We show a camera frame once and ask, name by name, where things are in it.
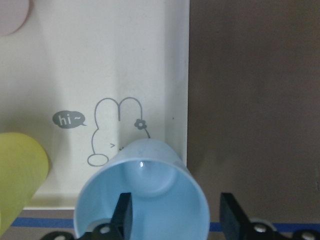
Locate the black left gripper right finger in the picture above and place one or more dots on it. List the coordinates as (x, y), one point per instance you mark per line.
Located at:
(234, 222)

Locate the yellow plastic cup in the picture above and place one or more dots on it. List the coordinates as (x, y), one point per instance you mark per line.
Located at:
(24, 166)

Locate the light blue cup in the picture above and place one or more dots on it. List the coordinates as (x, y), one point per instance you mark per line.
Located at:
(168, 204)

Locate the cream plastic tray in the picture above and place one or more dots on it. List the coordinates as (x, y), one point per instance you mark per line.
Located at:
(87, 77)

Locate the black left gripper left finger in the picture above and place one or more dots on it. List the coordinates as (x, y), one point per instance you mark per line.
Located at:
(122, 219)

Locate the pink plastic cup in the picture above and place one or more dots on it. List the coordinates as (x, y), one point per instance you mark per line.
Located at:
(13, 14)

